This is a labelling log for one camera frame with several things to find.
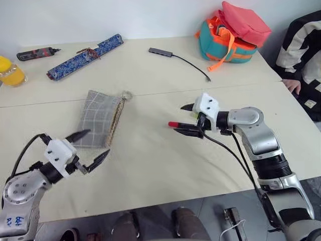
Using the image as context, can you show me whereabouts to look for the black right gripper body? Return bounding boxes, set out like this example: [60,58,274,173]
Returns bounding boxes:
[195,112,212,133]

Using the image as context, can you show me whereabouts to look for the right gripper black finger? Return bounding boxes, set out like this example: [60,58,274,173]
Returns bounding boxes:
[180,102,196,112]
[175,126,204,139]

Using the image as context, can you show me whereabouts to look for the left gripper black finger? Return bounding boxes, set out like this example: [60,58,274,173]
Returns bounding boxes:
[86,148,111,174]
[65,129,91,145]

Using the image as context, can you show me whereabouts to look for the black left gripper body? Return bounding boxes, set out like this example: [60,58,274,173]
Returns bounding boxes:
[65,155,89,176]

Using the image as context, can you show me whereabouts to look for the grey checkered fabric pouch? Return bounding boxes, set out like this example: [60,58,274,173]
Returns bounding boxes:
[72,90,126,149]

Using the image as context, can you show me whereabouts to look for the person bare hand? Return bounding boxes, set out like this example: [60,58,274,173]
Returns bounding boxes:
[282,78,302,96]

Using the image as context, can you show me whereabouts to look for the black white sneaker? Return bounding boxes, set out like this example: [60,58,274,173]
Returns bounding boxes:
[59,227,80,241]

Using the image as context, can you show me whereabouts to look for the teal orange bag pink lid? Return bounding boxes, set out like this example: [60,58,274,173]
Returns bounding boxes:
[195,1,273,74]

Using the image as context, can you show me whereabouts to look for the long blue patterned fabric pouch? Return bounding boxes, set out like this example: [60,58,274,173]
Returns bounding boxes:
[46,33,124,82]

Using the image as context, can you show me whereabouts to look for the yellow lidded orange liquid bottle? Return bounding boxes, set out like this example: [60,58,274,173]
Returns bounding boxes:
[0,55,29,88]

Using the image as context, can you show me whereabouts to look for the black red electric screwdriver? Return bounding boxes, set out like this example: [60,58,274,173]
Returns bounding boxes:
[16,46,62,61]

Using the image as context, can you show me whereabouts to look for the person in black white jacket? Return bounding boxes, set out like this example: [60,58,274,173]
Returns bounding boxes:
[275,10,321,122]

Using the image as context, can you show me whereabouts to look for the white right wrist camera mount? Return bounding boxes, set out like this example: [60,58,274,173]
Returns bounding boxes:
[193,92,221,132]

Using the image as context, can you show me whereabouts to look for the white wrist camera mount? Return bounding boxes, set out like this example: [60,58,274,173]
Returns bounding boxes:
[193,92,221,132]
[44,139,77,179]

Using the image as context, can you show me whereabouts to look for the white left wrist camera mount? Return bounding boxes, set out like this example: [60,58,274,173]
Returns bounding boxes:
[44,139,77,179]

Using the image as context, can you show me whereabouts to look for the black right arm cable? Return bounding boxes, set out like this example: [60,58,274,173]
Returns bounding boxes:
[200,130,278,232]

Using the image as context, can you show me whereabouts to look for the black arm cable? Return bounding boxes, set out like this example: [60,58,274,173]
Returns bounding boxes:
[12,133,53,177]
[200,130,278,232]

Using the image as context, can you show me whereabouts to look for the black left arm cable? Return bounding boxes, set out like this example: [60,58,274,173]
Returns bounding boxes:
[12,133,53,177]

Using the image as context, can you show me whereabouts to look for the grey usb hub black cable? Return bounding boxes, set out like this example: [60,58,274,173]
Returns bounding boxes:
[148,47,212,83]

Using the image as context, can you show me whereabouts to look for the grey metal stand bracket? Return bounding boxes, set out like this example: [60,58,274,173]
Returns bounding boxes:
[223,206,248,241]

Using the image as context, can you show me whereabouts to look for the thin white cable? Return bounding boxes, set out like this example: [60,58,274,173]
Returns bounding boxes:
[220,219,247,241]

